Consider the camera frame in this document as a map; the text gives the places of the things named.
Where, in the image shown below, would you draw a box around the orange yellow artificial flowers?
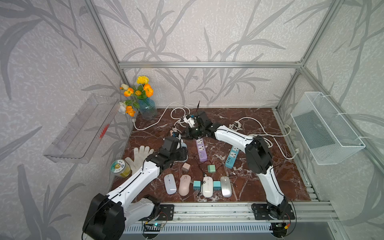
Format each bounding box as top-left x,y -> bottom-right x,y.
119,76 -> 154,118

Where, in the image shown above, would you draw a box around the teal power strip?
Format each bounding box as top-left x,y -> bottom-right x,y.
225,147 -> 240,169

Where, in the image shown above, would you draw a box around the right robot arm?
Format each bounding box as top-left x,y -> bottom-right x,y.
183,112 -> 289,219

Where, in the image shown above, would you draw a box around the white power cord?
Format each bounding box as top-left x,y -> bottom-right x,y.
131,102 -> 194,132
229,116 -> 301,160

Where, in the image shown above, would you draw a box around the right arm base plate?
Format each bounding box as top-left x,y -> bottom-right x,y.
251,201 -> 296,221

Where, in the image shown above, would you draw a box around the white power cord right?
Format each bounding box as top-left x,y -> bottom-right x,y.
229,116 -> 301,160

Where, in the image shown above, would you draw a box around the white wire mesh basket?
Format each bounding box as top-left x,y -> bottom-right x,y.
291,92 -> 366,165

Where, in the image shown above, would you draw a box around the white power cord left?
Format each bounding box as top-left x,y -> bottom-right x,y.
131,102 -> 194,132

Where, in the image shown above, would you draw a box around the clear plastic wall shelf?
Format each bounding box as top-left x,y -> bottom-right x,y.
43,94 -> 119,164

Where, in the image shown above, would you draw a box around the silver wireless mouse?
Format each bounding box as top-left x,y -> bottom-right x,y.
220,176 -> 232,198

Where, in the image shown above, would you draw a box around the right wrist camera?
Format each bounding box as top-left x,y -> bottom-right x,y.
183,117 -> 196,128

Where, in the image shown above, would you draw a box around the pink usb charger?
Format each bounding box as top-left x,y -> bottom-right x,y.
182,163 -> 191,172

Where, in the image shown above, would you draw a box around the lavender white wireless mouse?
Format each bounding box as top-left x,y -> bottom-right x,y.
164,174 -> 177,195

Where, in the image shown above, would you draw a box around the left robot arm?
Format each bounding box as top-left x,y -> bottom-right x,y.
83,137 -> 188,240

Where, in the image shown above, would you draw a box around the purple power strip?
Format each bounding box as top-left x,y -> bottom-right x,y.
196,139 -> 208,162

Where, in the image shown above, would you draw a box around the green usb charger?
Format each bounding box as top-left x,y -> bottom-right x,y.
207,165 -> 216,173

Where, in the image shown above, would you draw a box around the black cable to pink mouse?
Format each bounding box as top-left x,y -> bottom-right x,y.
193,155 -> 226,181

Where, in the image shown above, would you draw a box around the teal usb charger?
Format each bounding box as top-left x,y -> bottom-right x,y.
213,181 -> 221,191
193,181 -> 202,191

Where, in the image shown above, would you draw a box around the white work glove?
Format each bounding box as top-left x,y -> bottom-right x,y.
125,146 -> 154,174

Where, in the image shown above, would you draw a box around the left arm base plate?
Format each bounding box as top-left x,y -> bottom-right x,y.
150,204 -> 175,221

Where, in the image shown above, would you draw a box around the pink wireless mouse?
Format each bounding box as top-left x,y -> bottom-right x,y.
179,175 -> 191,197

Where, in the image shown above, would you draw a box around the blue glass vase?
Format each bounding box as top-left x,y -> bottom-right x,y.
139,98 -> 158,120

